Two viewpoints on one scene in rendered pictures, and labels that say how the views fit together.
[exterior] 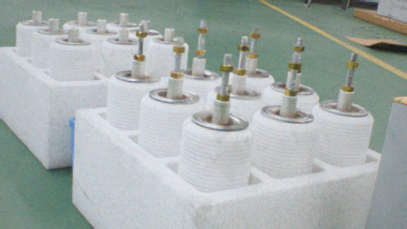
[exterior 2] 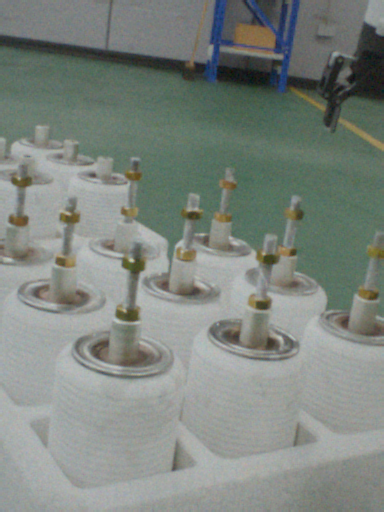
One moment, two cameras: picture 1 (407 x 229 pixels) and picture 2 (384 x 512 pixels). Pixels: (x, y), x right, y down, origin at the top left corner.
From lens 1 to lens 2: 0.16 m
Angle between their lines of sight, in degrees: 2
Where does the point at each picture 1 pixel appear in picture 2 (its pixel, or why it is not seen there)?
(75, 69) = not seen: outside the picture
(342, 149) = (352, 402)
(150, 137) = (14, 367)
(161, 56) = (88, 204)
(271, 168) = (217, 437)
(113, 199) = not seen: outside the picture
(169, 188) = (21, 474)
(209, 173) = (93, 451)
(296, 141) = (262, 393)
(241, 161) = (152, 430)
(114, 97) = not seen: outside the picture
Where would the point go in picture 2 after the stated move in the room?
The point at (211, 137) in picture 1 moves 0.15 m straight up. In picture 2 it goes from (96, 389) to (121, 175)
